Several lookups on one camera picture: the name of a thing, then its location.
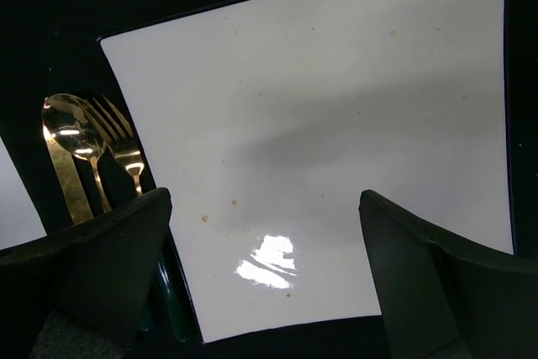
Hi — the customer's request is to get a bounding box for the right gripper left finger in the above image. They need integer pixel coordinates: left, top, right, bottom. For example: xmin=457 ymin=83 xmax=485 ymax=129
xmin=1 ymin=187 xmax=172 ymax=358

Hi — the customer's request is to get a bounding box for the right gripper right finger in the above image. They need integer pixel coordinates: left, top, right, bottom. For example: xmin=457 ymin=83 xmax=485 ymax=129
xmin=359 ymin=190 xmax=537 ymax=358

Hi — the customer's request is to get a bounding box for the white square plate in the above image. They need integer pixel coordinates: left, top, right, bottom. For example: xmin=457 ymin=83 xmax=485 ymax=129
xmin=101 ymin=0 xmax=513 ymax=342

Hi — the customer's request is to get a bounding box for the black placemat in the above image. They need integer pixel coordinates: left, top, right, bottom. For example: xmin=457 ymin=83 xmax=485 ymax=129
xmin=1 ymin=0 xmax=537 ymax=259

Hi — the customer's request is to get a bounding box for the gold knife green handle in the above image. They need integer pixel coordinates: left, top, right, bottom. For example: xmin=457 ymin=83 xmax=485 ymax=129
xmin=41 ymin=98 xmax=93 ymax=224

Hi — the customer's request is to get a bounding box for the gold fork green handle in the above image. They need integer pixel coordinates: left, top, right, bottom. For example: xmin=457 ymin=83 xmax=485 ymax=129
xmin=85 ymin=96 xmax=193 ymax=341

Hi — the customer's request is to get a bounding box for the gold spoon green handle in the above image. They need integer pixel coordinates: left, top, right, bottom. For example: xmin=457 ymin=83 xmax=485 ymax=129
xmin=42 ymin=93 xmax=112 ymax=212

